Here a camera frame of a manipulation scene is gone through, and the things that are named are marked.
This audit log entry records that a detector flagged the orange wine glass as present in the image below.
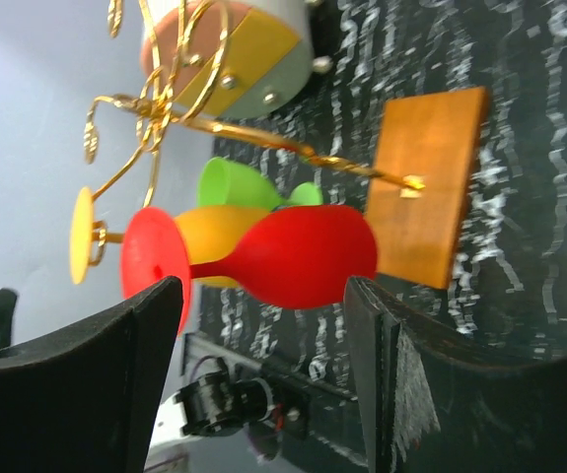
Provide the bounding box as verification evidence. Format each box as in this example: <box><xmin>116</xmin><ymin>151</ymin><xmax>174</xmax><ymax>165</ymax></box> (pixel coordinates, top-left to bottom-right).
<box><xmin>69</xmin><ymin>186</ymin><xmax>274</xmax><ymax>290</ymax></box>

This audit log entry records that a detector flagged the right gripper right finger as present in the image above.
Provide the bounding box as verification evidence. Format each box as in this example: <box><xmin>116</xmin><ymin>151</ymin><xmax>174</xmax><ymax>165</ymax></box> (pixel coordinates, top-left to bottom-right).
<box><xmin>344</xmin><ymin>277</ymin><xmax>567</xmax><ymax>472</ymax></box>

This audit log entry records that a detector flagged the orange wooden rack base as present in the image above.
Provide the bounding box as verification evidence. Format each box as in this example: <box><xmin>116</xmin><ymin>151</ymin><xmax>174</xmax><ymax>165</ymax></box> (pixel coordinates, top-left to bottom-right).
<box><xmin>366</xmin><ymin>87</ymin><xmax>489</xmax><ymax>289</ymax></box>

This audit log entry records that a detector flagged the green wine glass rear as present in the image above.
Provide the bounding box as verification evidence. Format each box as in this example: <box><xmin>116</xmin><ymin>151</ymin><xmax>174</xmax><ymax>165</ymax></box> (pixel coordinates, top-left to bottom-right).
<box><xmin>197</xmin><ymin>157</ymin><xmax>323</xmax><ymax>211</ymax></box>

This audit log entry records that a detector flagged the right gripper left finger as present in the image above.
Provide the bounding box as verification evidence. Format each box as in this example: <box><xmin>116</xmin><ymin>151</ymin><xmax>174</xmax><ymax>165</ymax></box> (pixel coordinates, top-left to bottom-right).
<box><xmin>0</xmin><ymin>277</ymin><xmax>183</xmax><ymax>472</ymax></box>

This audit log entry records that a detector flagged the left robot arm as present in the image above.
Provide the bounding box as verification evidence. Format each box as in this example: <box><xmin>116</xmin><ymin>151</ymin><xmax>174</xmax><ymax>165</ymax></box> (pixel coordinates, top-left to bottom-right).
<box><xmin>0</xmin><ymin>279</ymin><xmax>309</xmax><ymax>472</ymax></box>

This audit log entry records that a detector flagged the red wine glass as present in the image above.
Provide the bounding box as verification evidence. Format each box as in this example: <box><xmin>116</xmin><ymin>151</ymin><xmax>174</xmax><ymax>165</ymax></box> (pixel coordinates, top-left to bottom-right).
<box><xmin>120</xmin><ymin>205</ymin><xmax>378</xmax><ymax>309</ymax></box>

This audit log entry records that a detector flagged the gold wire glass rack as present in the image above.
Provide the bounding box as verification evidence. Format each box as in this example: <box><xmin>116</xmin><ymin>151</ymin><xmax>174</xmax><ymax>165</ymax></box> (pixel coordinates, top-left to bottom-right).
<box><xmin>83</xmin><ymin>0</ymin><xmax>427</xmax><ymax>267</ymax></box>

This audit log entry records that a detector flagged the round cream drawer cabinet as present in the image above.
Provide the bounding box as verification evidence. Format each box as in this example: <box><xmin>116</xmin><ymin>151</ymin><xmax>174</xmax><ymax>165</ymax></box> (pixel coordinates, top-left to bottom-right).
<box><xmin>147</xmin><ymin>1</ymin><xmax>332</xmax><ymax>119</ymax></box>

